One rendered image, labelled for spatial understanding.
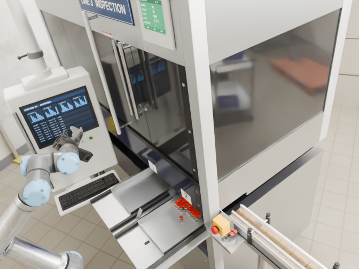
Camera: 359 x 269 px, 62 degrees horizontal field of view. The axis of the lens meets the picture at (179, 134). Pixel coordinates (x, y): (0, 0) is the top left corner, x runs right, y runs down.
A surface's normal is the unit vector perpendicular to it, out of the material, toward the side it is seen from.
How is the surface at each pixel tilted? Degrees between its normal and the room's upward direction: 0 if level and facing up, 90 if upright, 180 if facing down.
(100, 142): 90
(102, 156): 90
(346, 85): 90
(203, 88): 90
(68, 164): 75
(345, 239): 0
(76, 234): 0
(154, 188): 0
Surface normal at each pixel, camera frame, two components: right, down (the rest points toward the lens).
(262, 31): 0.60, 0.40
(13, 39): 0.87, 0.18
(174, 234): -0.12, -0.81
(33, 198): 0.33, 0.51
